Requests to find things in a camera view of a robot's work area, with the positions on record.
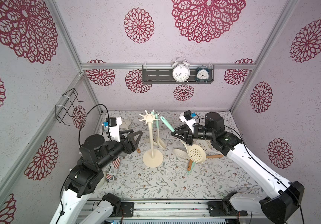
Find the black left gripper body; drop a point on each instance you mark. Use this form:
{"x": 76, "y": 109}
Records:
{"x": 128, "y": 148}

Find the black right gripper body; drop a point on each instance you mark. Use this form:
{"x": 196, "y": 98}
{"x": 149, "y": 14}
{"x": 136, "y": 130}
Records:
{"x": 190, "y": 133}

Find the cream skimmer green handle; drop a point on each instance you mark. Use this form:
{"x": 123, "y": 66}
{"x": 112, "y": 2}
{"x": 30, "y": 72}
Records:
{"x": 157, "y": 128}
{"x": 163, "y": 144}

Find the cream skimmer round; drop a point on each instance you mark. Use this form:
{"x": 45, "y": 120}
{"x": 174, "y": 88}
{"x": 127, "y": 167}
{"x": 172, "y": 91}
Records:
{"x": 195, "y": 152}

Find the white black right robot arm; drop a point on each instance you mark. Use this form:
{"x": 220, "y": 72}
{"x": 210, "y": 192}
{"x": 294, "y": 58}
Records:
{"x": 281, "y": 198}

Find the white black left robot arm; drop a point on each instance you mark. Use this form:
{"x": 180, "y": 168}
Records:
{"x": 87, "y": 175}

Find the cream skimmer edge-on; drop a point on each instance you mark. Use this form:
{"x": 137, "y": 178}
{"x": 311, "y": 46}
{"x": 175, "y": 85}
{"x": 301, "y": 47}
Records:
{"x": 183, "y": 154}

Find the cream skimmer behind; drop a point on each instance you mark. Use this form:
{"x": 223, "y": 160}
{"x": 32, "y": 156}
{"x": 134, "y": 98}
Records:
{"x": 206, "y": 147}

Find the cream utensil rack stand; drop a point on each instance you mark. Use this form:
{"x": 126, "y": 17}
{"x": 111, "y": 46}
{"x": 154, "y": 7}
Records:
{"x": 152, "y": 158}

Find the flag pattern packet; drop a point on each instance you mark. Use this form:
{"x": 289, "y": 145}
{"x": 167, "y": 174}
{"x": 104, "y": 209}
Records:
{"x": 113, "y": 169}

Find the white alarm clock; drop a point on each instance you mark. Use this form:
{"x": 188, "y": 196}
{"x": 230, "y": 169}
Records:
{"x": 181, "y": 71}

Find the dark green alarm clock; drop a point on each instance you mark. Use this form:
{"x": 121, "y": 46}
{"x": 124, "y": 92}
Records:
{"x": 202, "y": 74}

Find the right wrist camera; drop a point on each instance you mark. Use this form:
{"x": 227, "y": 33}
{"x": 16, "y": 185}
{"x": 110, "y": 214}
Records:
{"x": 189, "y": 118}

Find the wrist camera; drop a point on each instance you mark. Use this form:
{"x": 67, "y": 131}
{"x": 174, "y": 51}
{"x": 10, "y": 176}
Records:
{"x": 112, "y": 126}
{"x": 189, "y": 118}

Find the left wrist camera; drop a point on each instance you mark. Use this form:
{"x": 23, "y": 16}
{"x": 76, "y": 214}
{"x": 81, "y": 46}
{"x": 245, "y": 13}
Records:
{"x": 112, "y": 126}

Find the grey wall shelf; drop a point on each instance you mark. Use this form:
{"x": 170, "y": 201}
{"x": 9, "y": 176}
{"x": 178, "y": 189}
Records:
{"x": 163, "y": 76}

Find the metal base rail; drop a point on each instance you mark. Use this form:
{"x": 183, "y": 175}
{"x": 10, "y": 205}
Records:
{"x": 152, "y": 211}

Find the black wire wall rack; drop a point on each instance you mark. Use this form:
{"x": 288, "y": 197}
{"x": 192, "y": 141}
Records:
{"x": 63, "y": 110}

